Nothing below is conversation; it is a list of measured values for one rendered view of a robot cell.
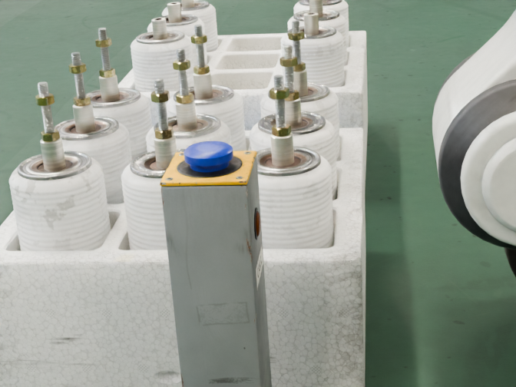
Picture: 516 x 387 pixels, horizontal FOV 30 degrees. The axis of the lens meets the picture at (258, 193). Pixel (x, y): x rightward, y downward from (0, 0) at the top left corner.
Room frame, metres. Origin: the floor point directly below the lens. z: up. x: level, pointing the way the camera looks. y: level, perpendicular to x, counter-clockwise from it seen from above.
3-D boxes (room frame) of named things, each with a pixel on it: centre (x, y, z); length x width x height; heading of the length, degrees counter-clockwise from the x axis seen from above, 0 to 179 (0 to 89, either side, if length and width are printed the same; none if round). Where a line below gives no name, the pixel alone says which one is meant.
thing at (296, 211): (0.90, -0.03, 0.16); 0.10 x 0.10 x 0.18
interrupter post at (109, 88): (1.17, 0.18, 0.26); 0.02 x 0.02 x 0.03
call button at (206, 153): (0.74, 0.04, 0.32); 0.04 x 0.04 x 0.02
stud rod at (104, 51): (1.17, 0.18, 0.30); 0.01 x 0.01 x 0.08
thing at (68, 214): (0.93, 0.21, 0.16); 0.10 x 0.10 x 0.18
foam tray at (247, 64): (1.58, 0.00, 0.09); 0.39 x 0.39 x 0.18; 82
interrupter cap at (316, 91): (1.14, -0.06, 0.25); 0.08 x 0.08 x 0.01
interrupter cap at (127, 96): (1.17, 0.18, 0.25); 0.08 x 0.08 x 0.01
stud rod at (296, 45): (1.14, -0.06, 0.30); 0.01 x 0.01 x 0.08
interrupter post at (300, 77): (1.14, -0.06, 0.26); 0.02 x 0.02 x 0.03
